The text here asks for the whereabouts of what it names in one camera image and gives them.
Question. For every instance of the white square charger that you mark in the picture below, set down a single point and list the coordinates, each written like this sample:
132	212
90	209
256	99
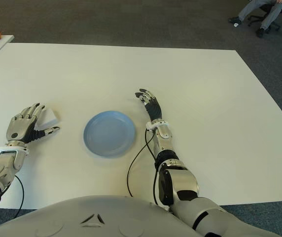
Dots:
49	117

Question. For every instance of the black office chair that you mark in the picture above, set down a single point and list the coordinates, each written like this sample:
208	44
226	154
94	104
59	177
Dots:
254	17

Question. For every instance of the grey robot torso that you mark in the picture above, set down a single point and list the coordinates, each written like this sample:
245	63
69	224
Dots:
94	217

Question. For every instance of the robot left arm silver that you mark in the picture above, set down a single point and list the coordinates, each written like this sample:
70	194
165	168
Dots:
3	165

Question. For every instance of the robot right arm silver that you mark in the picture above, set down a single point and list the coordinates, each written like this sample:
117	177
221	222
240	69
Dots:
183	180

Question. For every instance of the blue round plate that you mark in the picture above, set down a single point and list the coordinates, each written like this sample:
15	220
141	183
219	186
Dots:
109	134

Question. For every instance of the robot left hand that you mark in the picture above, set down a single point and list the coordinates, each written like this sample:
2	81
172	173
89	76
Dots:
17	126

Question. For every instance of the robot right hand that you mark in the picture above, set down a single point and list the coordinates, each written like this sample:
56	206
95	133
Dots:
154	109

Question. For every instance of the seated person grey trousers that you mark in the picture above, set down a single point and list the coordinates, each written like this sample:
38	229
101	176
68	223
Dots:
269	13

